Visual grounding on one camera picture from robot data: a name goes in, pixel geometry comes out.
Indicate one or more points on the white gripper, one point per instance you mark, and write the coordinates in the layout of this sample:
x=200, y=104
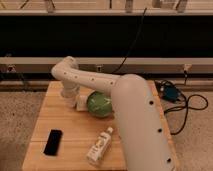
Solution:
x=70, y=96

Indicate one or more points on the white plastic bottle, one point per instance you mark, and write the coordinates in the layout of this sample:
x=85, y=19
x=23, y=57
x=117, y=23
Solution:
x=97, y=150

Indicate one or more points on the small white block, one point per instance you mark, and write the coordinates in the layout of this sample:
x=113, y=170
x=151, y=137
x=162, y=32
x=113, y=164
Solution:
x=81, y=103

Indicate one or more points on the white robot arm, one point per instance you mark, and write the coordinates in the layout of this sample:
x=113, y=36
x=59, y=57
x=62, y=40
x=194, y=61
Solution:
x=145, y=145

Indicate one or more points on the green ceramic bowl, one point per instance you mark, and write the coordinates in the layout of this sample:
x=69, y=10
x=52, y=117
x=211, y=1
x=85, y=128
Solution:
x=99, y=105

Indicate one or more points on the blue power adapter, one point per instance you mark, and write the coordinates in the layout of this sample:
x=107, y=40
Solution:
x=170, y=93

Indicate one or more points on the black phone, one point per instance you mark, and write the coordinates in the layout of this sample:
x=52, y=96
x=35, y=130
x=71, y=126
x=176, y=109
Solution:
x=53, y=142

